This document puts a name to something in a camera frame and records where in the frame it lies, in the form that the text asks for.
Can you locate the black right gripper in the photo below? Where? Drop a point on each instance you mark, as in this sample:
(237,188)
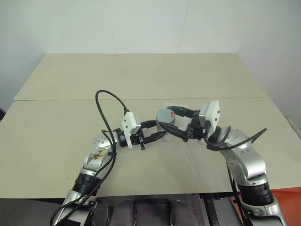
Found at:
(196,131)

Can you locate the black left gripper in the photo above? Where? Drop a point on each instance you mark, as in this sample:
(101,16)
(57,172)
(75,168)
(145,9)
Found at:
(137,140)

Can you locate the grey jar lid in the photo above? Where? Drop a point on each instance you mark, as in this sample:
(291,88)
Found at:
(164,115)

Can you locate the clear plastic jar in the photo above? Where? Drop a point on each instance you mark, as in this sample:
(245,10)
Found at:
(170,136)

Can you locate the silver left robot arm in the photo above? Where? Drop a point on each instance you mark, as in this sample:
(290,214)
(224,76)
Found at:
(98,150)

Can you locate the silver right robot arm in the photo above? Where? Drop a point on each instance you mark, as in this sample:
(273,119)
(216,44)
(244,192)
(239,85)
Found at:
(249,162)

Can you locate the orange object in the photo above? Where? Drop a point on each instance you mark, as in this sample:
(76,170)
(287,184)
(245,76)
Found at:
(285,196)

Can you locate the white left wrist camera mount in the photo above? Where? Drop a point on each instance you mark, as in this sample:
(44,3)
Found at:
(129,127)

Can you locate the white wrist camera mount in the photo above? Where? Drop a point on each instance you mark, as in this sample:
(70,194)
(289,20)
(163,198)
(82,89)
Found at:
(211,113)
(129,127)

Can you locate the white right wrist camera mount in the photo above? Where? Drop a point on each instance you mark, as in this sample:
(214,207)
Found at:
(211,113)

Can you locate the black frame bar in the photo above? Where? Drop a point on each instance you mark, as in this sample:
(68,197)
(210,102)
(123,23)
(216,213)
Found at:
(211,209)

